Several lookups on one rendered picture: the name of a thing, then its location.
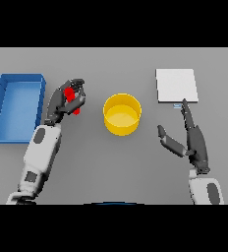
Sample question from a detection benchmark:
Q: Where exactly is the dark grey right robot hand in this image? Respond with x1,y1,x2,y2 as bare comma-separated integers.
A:
156,97,211,175

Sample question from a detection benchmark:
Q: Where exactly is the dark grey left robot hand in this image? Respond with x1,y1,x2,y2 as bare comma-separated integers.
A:
43,78,86,127

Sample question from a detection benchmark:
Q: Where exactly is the red beaker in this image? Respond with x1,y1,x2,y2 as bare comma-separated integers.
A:
64,87,81,116

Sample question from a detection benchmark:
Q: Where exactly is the pale square scale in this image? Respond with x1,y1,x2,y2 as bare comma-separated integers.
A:
155,68,200,109

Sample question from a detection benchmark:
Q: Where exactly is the yellow bowl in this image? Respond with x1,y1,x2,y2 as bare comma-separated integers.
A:
102,93,143,137

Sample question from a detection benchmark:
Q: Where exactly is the blue tray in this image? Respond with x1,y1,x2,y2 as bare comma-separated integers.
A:
0,73,47,145

